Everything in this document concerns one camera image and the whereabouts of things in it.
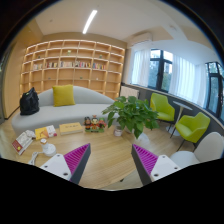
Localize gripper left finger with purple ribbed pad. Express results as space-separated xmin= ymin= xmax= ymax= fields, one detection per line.
xmin=41 ymin=144 xmax=91 ymax=184

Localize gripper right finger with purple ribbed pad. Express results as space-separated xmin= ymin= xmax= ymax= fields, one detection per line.
xmin=131 ymin=144 xmax=180 ymax=185

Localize white round charger base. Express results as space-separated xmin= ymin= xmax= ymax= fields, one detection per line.
xmin=40 ymin=139 xmax=56 ymax=157

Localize yellow box book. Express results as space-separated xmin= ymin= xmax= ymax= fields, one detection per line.
xmin=59 ymin=122 xmax=83 ymax=135

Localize yellow and white book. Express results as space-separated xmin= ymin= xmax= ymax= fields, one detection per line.
xmin=35 ymin=125 xmax=57 ymax=140

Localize small white round table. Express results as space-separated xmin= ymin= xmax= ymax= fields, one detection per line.
xmin=166 ymin=101 xmax=192 ymax=136

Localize colourful figurine set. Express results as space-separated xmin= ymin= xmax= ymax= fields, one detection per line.
xmin=84 ymin=115 xmax=107 ymax=133

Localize red and white book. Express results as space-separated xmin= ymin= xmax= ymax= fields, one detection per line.
xmin=12 ymin=130 xmax=36 ymax=155

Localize green potted plant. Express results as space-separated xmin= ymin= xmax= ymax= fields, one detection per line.
xmin=102 ymin=96 xmax=159 ymax=138

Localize lime green chair right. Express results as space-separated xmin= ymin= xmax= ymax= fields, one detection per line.
xmin=174 ymin=112 xmax=210 ymax=144

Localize lime green chair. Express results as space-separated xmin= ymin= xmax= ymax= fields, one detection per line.
xmin=174 ymin=112 xmax=210 ymax=144
xmin=150 ymin=93 xmax=175 ymax=130

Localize white chair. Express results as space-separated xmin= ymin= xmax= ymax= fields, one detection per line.
xmin=170 ymin=132 xmax=224 ymax=168

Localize lime green chair left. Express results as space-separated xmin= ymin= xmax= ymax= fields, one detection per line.
xmin=150 ymin=93 xmax=175 ymax=130

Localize grey curved sofa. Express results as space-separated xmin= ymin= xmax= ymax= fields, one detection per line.
xmin=11 ymin=86 xmax=113 ymax=136

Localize yellow cushion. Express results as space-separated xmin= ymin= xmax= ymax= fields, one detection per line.
xmin=52 ymin=85 xmax=75 ymax=107

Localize black backpack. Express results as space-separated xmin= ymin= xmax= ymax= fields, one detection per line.
xmin=20 ymin=87 xmax=39 ymax=115

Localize white radiator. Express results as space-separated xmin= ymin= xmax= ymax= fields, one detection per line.
xmin=120 ymin=86 xmax=139 ymax=98

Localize white curtain left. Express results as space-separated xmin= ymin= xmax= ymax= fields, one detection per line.
xmin=132 ymin=49 xmax=151 ymax=87

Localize white curtain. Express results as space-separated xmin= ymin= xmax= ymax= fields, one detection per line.
xmin=132 ymin=49 xmax=151 ymax=87
xmin=169 ymin=55 xmax=207 ymax=107

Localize white curtain right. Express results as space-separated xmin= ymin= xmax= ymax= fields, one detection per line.
xmin=169 ymin=55 xmax=207 ymax=107

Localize black framed window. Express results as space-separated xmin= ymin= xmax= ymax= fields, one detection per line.
xmin=148 ymin=49 xmax=173 ymax=92
xmin=205 ymin=62 xmax=224 ymax=124

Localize black framed window right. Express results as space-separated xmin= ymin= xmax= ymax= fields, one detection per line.
xmin=205 ymin=62 xmax=224 ymax=124

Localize white air conditioner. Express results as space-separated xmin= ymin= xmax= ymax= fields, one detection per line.
xmin=130 ymin=32 xmax=152 ymax=46

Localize ceiling strip light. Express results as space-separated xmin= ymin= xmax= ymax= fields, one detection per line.
xmin=82 ymin=10 xmax=98 ymax=34

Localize white charger cable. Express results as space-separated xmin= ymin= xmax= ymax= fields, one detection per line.
xmin=27 ymin=150 xmax=45 ymax=166

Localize wooden wall bookshelf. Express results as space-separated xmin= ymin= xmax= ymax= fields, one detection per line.
xmin=20 ymin=39 xmax=125 ymax=99

